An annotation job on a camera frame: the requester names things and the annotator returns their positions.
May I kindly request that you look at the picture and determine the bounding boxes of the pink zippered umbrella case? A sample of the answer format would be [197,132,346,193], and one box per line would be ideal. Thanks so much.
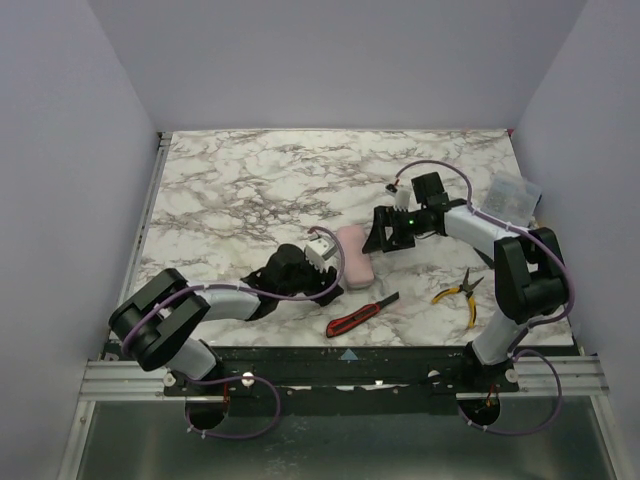
[336,225,375,290]

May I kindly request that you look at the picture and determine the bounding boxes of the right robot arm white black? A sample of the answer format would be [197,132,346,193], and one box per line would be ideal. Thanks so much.
[362,173,573,381]

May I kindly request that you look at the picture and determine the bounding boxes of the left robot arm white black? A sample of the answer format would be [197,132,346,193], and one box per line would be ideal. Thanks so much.
[109,237,344,382]

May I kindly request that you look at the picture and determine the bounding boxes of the red black utility knife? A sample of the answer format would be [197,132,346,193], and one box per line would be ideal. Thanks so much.
[325,292,400,339]

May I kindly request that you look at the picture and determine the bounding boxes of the small black comb part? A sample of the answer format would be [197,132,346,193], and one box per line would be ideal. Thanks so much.
[475,249,494,269]

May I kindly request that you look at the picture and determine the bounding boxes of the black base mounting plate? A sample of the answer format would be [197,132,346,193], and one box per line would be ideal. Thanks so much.
[164,347,518,416]

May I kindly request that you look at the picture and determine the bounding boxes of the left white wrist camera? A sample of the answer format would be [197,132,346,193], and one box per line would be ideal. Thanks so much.
[303,237,337,271]

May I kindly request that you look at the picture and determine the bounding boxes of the yellow handled pliers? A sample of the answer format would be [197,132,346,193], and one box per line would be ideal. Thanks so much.
[431,267,486,329]

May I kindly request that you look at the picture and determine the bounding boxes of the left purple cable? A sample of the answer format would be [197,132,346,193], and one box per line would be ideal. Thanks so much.
[121,226,343,440]

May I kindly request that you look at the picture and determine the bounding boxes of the purple cable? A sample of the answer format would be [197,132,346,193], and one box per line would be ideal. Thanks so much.
[121,226,343,440]
[394,160,576,435]

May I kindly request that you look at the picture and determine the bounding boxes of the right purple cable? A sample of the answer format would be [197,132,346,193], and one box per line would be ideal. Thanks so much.
[394,160,576,435]

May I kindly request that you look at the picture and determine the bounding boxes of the aluminium frame rail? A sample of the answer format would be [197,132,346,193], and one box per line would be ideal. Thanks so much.
[79,356,609,403]

